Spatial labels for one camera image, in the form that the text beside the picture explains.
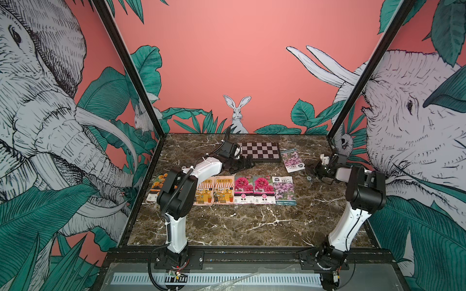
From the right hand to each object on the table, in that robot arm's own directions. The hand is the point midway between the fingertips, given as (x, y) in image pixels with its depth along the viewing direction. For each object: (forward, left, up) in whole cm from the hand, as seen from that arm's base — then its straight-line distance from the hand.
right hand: (305, 161), depth 101 cm
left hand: (-7, +31, +7) cm, 33 cm away
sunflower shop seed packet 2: (-16, +46, -4) cm, 49 cm away
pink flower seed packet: (-16, +35, -5) cm, 39 cm away
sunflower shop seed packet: (-19, +56, -4) cm, 59 cm away
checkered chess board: (+9, +24, -3) cm, 26 cm away
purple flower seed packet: (+4, +5, -4) cm, 8 cm away
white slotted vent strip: (-55, +42, -5) cm, 69 cm away
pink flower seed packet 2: (-16, +24, -5) cm, 29 cm away
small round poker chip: (-7, -2, -6) cm, 9 cm away
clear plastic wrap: (-57, +41, -4) cm, 70 cm away
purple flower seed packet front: (-15, +13, -4) cm, 20 cm away
